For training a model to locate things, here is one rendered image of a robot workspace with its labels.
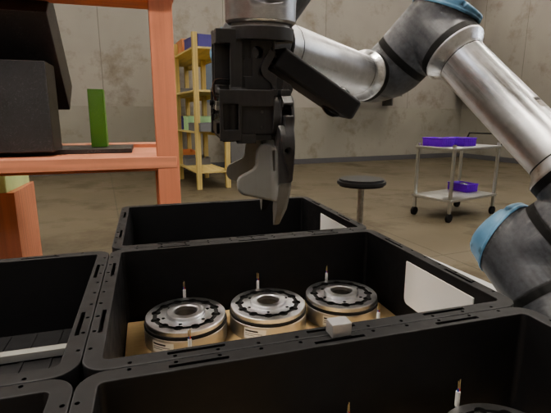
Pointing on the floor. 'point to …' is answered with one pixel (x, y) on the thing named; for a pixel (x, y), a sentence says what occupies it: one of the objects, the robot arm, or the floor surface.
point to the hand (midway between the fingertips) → (275, 206)
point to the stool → (361, 188)
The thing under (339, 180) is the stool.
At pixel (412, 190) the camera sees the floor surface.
